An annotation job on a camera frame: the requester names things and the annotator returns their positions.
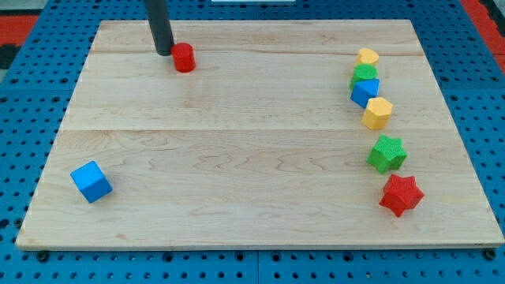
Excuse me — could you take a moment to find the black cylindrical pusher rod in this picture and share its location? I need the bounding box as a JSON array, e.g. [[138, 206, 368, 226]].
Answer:
[[143, 0, 174, 56]]

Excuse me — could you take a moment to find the red cylinder block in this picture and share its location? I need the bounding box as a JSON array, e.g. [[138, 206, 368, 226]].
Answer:
[[170, 43, 196, 73]]

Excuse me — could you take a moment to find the yellow heart block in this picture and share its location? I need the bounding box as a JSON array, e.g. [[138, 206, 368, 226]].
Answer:
[[356, 47, 380, 66]]

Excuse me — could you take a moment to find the blue cube block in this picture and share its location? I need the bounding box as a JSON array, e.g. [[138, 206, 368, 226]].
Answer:
[[70, 161, 113, 203]]

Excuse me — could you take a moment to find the light wooden board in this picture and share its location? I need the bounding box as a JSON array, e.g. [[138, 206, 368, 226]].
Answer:
[[16, 20, 504, 251]]

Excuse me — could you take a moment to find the green cylinder block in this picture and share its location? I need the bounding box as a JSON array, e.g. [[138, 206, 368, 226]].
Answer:
[[349, 63, 378, 90]]

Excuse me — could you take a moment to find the blue triangular block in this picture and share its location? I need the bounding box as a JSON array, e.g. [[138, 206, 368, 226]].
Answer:
[[350, 79, 380, 108]]

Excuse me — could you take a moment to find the yellow hexagon block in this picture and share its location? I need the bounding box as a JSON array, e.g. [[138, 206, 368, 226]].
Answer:
[[361, 97, 394, 130]]

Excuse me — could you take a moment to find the green star block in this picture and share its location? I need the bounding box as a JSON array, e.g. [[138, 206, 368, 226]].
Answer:
[[367, 134, 407, 174]]

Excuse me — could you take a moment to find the red star block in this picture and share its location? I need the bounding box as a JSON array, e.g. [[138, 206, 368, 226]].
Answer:
[[380, 174, 425, 217]]

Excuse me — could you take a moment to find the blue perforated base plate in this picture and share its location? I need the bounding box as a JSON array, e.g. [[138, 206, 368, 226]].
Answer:
[[1, 0, 504, 283]]

